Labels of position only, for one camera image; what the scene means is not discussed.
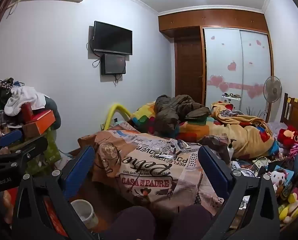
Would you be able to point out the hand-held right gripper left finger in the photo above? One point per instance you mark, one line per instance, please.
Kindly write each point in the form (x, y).
(79, 170)

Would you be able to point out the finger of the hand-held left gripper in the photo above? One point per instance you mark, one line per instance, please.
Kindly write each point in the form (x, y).
(29, 148)
(10, 137)

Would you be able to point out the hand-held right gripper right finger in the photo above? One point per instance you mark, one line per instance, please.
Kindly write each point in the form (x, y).
(213, 170)

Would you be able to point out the black marker pen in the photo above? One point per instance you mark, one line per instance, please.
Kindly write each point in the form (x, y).
(177, 152)

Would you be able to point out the white plastic cup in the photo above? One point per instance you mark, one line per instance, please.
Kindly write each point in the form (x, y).
(85, 215)

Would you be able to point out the green leaf print bag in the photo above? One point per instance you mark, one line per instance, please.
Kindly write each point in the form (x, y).
(49, 150)

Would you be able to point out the white pump bottle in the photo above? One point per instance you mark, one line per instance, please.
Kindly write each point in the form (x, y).
(230, 151)

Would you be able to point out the red upright box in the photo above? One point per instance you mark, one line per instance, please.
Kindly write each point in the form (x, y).
(26, 112)

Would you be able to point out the orange flat box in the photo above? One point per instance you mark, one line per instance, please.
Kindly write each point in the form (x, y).
(42, 121)

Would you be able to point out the white disposable razor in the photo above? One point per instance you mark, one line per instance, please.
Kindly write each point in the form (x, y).
(187, 145)

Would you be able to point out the white towel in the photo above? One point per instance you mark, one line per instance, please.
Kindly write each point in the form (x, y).
(19, 97)

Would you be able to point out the purple cosmetic tube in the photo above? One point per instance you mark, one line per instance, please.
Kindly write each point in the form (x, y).
(180, 143)

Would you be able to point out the dark grey bag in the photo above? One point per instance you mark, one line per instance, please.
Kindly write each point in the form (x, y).
(52, 110)

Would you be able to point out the colourful patchwork fleece blanket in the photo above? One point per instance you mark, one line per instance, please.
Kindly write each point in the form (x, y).
(246, 135)

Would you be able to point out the red paper bag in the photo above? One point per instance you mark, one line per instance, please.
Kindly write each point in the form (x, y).
(52, 215)

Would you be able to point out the person's right leg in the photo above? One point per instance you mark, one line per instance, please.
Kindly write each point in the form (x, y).
(191, 222)

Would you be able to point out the person's leg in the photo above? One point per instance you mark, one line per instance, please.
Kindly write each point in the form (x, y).
(191, 222)
(131, 225)

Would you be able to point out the grey cloth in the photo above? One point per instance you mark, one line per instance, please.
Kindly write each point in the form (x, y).
(228, 114)

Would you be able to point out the white earphones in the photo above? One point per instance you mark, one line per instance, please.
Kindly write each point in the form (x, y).
(159, 151)

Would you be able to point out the white cat plush toy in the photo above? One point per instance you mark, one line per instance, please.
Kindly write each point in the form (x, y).
(278, 177)

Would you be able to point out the newspaper print blanket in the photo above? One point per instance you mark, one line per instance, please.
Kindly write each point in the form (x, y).
(144, 155)

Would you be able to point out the dark spiky plant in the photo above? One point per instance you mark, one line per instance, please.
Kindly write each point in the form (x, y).
(252, 112)

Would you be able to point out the brown padded jacket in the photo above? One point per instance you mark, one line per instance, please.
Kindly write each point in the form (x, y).
(173, 112)

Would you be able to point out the yellow foam tube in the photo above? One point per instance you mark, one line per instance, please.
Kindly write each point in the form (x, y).
(114, 108)

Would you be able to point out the person's left leg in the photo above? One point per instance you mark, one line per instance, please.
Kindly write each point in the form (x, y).
(131, 225)

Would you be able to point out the red plush toy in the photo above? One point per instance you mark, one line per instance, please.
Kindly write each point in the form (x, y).
(288, 135)

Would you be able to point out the yellow plush toy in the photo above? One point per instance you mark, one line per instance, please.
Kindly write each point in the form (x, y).
(288, 207)

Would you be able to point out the white standing fan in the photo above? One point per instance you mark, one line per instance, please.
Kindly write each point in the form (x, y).
(272, 88)

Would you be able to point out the wooden bed headboard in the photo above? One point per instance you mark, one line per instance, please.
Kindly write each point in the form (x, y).
(296, 112)

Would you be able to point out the brown wooden door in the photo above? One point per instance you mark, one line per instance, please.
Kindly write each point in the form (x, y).
(188, 67)

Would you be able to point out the wooden wardrobe frosted doors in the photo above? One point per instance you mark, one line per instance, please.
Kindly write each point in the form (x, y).
(238, 55)

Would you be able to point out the small wall monitor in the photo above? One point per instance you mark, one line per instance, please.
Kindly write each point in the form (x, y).
(113, 64)

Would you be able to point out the large wall television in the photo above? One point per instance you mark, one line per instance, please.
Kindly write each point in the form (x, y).
(112, 37)

